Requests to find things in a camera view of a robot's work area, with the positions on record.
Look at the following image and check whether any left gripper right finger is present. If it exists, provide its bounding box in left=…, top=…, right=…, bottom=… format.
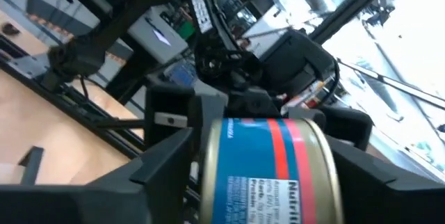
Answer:
left=326, top=135, right=445, bottom=224

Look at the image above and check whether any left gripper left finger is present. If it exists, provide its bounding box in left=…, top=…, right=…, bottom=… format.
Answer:
left=0, top=126, right=195, bottom=224

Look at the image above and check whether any blue and red tin can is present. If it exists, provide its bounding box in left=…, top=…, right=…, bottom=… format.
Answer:
left=200, top=118, right=345, bottom=224

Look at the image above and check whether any grey equipment box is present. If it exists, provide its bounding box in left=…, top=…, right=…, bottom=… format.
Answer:
left=127, top=4, right=191, bottom=65

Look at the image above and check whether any black overhead bar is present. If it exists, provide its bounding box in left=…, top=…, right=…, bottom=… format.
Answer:
left=309, top=0, right=406, bottom=46

